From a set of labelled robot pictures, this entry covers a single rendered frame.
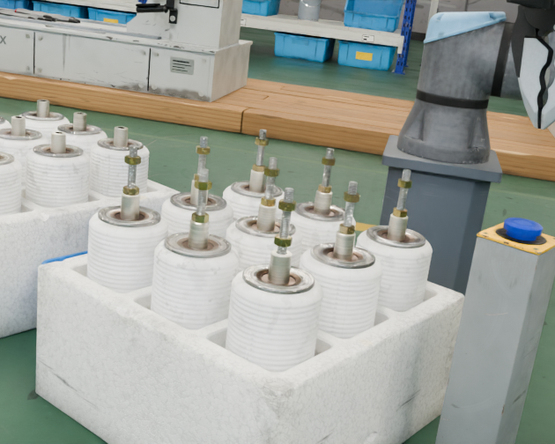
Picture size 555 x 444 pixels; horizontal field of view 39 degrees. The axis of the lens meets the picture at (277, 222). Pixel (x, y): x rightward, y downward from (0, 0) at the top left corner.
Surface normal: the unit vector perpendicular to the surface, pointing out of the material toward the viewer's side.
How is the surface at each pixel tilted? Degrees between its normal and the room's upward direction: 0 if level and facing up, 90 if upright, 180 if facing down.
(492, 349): 90
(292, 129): 90
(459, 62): 90
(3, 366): 0
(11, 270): 90
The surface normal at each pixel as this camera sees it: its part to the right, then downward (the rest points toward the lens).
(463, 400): -0.64, 0.17
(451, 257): -0.20, 0.28
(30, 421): 0.11, -0.95
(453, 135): 0.00, 0.00
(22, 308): 0.73, 0.29
